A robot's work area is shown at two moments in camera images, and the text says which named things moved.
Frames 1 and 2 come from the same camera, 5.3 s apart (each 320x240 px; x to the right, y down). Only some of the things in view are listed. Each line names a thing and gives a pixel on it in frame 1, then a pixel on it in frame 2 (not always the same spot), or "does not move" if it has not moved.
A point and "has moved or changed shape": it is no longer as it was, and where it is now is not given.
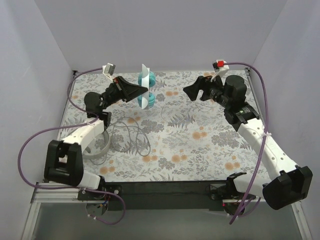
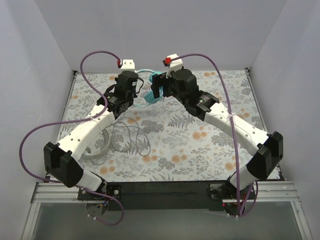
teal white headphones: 146,79 has moved or changed shape
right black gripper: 203,88 → 157,85
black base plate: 199,196 does not move
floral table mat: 183,138 does not move
